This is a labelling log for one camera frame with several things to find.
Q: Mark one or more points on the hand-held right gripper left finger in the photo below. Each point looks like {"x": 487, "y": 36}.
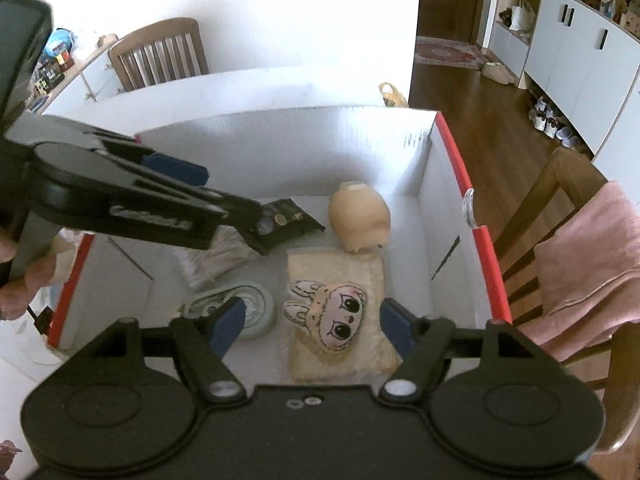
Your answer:
{"x": 227, "y": 320}

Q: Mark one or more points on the beige square cloth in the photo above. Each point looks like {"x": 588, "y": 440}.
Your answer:
{"x": 330, "y": 267}

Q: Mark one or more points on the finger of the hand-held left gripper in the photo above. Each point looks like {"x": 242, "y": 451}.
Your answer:
{"x": 165, "y": 220}
{"x": 175, "y": 169}

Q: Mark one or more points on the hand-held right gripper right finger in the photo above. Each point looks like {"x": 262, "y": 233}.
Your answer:
{"x": 397, "y": 327}

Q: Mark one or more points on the yellow bag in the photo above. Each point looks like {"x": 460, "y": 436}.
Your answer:
{"x": 392, "y": 96}

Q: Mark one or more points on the wooden slat-back chair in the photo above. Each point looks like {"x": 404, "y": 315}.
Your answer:
{"x": 150, "y": 35}

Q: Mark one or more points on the clear cotton swab packet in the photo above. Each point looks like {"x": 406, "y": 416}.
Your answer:
{"x": 215, "y": 262}

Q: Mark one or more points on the dark wooden chair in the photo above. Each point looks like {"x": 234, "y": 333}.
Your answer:
{"x": 545, "y": 200}

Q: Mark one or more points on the white wall cabinet unit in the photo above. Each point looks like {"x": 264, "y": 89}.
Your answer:
{"x": 575, "y": 50}

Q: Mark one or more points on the beige boots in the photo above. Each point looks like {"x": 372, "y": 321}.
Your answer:
{"x": 497, "y": 72}

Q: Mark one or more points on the pink towel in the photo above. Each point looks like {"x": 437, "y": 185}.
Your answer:
{"x": 590, "y": 270}

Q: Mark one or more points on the red patterned rug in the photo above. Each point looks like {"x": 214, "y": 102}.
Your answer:
{"x": 445, "y": 52}

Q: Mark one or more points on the black packet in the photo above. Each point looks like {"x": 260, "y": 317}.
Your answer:
{"x": 290, "y": 222}

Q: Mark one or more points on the white tote bag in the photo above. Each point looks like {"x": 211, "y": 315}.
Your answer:
{"x": 522, "y": 16}

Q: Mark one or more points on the red cardboard box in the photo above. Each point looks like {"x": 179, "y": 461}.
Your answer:
{"x": 300, "y": 150}

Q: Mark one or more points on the person's left hand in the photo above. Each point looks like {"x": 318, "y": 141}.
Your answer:
{"x": 42, "y": 272}

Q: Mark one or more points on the white sneakers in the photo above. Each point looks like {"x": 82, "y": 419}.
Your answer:
{"x": 544, "y": 119}

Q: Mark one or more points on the tan plush toy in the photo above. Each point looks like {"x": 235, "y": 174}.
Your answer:
{"x": 357, "y": 215}

